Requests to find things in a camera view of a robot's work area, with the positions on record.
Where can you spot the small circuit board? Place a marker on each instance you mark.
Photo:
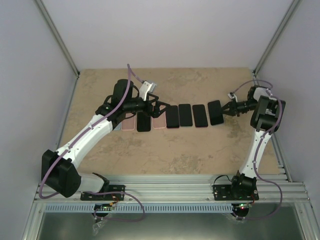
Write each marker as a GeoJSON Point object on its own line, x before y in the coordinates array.
{"type": "Point", "coordinates": [243, 206]}
{"type": "Point", "coordinates": [105, 207]}

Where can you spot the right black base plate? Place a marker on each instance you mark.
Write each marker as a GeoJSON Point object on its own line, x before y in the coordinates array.
{"type": "Point", "coordinates": [227, 192]}

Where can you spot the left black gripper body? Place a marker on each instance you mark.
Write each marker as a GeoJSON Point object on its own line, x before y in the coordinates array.
{"type": "Point", "coordinates": [148, 111]}

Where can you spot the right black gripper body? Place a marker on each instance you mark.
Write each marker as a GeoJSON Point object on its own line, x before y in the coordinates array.
{"type": "Point", "coordinates": [238, 109]}

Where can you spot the aluminium corner post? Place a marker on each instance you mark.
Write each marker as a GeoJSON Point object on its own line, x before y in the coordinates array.
{"type": "Point", "coordinates": [56, 35]}
{"type": "Point", "coordinates": [294, 5]}

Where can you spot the light blue phone case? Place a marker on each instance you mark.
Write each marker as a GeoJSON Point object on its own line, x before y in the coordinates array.
{"type": "Point", "coordinates": [118, 127]}

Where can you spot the phone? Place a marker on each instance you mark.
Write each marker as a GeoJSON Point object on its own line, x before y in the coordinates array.
{"type": "Point", "coordinates": [200, 116]}
{"type": "Point", "coordinates": [215, 113]}
{"type": "Point", "coordinates": [185, 115]}

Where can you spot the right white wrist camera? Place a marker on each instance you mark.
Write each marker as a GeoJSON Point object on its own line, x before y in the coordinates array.
{"type": "Point", "coordinates": [232, 96]}

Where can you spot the black phone case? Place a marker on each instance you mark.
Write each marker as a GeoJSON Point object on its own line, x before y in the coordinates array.
{"type": "Point", "coordinates": [143, 122]}

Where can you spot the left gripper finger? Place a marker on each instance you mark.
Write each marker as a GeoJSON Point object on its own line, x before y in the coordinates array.
{"type": "Point", "coordinates": [160, 107]}
{"type": "Point", "coordinates": [152, 98]}

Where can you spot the clear plastic bag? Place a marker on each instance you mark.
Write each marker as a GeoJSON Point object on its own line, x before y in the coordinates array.
{"type": "Point", "coordinates": [99, 223]}

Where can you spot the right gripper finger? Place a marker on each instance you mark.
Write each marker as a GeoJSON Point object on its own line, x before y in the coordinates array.
{"type": "Point", "coordinates": [228, 107]}
{"type": "Point", "coordinates": [227, 113]}

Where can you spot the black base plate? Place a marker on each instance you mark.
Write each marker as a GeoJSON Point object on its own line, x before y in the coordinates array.
{"type": "Point", "coordinates": [114, 197]}
{"type": "Point", "coordinates": [227, 192]}

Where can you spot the black smartphone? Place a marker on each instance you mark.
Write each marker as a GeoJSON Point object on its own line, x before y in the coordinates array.
{"type": "Point", "coordinates": [172, 117]}

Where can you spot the light pink phone case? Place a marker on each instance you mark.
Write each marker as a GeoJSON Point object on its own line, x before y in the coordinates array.
{"type": "Point", "coordinates": [159, 122]}

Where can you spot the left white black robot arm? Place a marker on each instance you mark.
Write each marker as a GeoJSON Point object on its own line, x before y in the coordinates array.
{"type": "Point", "coordinates": [59, 167]}

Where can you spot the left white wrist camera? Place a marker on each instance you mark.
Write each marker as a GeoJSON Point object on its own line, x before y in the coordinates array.
{"type": "Point", "coordinates": [146, 88]}

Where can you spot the right small circuit board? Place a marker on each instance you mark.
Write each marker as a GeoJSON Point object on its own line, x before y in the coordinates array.
{"type": "Point", "coordinates": [243, 206]}

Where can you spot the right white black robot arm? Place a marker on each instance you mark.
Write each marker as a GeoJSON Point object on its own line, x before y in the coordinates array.
{"type": "Point", "coordinates": [265, 121]}

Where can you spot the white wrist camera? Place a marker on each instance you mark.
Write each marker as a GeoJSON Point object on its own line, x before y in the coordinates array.
{"type": "Point", "coordinates": [146, 88]}
{"type": "Point", "coordinates": [232, 96]}

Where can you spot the left small circuit board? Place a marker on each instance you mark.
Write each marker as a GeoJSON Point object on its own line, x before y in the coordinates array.
{"type": "Point", "coordinates": [105, 207]}

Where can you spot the left aluminium corner post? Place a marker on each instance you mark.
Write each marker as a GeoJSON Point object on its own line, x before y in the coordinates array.
{"type": "Point", "coordinates": [56, 35]}

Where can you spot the right aluminium corner post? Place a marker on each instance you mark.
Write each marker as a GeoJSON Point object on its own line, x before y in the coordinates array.
{"type": "Point", "coordinates": [294, 5]}

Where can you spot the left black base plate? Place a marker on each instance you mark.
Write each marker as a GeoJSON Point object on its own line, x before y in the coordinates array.
{"type": "Point", "coordinates": [114, 197]}

